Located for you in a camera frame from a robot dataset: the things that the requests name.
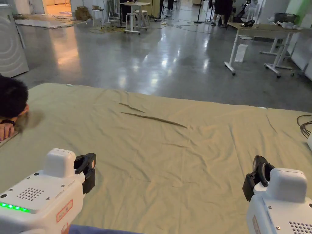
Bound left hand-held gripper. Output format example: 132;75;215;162
0;148;97;234

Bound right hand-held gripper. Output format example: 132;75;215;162
242;155;312;234

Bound blue shirt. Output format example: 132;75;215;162
69;224;140;234

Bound bed with beige sheet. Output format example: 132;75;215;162
0;83;312;234

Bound wooden table with white legs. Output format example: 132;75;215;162
224;12;312;79

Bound white washing machine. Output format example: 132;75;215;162
0;3;30;79

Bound white stool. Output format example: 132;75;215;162
139;9;151;27
91;8;105;26

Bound stack of cartons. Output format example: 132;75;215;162
74;6;92;20

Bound small wooden table white legs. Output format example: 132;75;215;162
119;1;152;36

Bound black stand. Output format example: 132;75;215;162
193;0;203;24

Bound grey coiled cable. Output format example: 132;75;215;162
296;115;312;137

